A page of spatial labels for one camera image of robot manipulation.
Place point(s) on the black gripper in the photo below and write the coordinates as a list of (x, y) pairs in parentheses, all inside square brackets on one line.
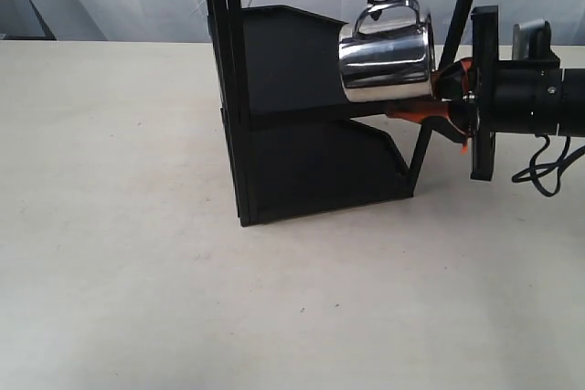
[(509, 96)]

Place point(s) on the stainless steel mug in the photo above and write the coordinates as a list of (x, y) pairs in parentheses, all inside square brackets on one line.
[(387, 53)]

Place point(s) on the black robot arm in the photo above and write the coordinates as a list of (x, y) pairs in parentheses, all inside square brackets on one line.
[(571, 122)]

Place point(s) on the black metal shelf rack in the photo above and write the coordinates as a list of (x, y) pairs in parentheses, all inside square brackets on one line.
[(296, 145)]

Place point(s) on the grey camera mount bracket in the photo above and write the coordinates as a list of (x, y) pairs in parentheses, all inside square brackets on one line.
[(532, 40)]

